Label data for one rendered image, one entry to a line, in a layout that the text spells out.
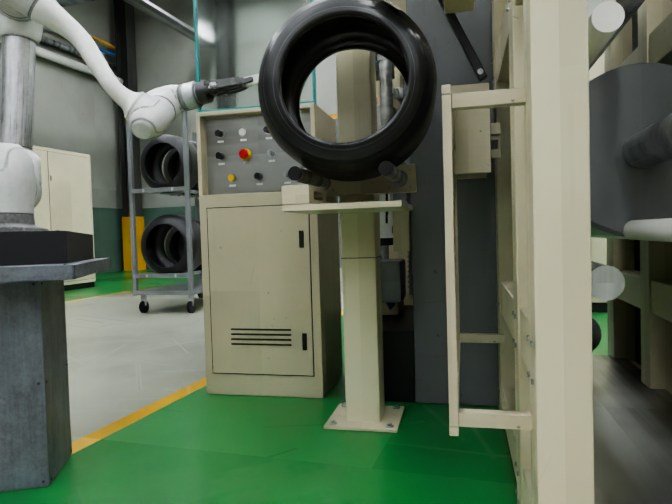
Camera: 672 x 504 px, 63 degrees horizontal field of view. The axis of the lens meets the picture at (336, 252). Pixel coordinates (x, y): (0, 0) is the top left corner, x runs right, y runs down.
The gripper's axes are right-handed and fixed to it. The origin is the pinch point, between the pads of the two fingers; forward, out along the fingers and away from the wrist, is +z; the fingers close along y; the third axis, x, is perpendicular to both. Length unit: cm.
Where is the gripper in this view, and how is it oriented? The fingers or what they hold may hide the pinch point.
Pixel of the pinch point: (254, 80)
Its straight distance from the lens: 191.9
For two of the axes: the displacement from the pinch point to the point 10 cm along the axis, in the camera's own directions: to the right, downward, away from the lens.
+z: 9.6, -1.6, -2.3
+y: 2.3, -0.4, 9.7
